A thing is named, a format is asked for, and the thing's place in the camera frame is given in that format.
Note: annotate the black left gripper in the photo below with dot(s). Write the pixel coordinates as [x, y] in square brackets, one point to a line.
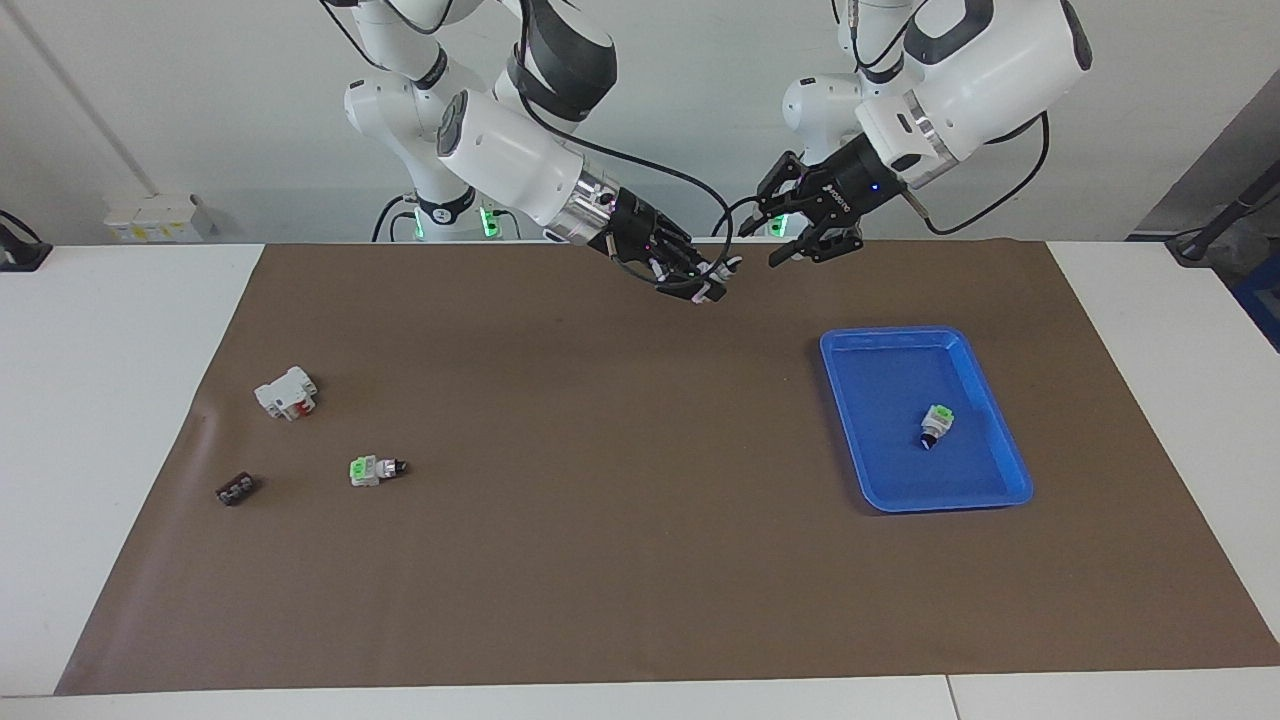
[850, 180]

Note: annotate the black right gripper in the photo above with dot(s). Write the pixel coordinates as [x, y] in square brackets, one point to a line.
[640, 235]

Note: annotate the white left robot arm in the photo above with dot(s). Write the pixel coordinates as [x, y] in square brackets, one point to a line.
[1000, 50]

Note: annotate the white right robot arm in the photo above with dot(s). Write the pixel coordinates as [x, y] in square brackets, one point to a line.
[510, 150]

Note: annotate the blue plastic tray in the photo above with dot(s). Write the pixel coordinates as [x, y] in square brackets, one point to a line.
[880, 400]

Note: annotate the brown paper mat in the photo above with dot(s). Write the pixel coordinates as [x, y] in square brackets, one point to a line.
[600, 500]

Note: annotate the black stand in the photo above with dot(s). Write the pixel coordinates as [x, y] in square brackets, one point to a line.
[1215, 225]

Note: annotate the white circuit breaker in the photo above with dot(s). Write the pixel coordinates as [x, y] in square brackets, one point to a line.
[280, 395]

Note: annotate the blue crate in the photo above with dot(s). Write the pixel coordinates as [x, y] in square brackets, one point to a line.
[1262, 310]

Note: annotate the small black terminal block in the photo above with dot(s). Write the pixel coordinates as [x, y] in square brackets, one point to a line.
[237, 490]

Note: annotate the black clamp base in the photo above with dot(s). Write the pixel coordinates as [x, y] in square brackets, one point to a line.
[20, 255]

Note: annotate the white wall socket box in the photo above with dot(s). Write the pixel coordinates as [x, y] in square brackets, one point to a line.
[150, 218]

